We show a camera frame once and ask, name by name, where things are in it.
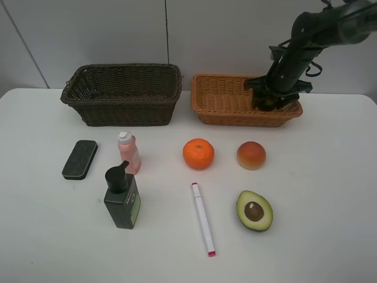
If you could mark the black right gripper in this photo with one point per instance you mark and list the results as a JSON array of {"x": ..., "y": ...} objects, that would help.
[{"x": 282, "y": 81}]

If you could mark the dark purple mangosteen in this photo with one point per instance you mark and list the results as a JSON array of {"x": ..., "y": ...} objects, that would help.
[{"x": 269, "y": 103}]

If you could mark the round bread bun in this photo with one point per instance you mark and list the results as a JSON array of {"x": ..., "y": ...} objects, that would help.
[{"x": 251, "y": 155}]

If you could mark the orange mandarin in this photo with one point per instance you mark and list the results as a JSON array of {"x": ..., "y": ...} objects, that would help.
[{"x": 198, "y": 154}]

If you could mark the halved avocado with pit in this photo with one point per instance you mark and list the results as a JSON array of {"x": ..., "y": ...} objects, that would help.
[{"x": 254, "y": 211}]

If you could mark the white marker pink caps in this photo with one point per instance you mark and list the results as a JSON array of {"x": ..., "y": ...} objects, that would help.
[{"x": 205, "y": 227}]

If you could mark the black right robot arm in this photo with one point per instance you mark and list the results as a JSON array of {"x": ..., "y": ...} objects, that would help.
[{"x": 350, "y": 23}]

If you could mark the light orange wicker basket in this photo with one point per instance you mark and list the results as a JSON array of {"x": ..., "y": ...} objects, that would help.
[{"x": 221, "y": 100}]

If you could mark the pink bottle white cap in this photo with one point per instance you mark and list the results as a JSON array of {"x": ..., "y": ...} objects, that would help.
[{"x": 129, "y": 152}]

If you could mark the dark brown wicker basket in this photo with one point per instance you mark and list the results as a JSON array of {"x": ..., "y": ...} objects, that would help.
[{"x": 124, "y": 95}]

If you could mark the dark green pump bottle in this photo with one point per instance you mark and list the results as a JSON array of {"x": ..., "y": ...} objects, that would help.
[{"x": 122, "y": 198}]

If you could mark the black whiteboard eraser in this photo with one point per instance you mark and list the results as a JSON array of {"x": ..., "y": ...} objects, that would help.
[{"x": 80, "y": 159}]

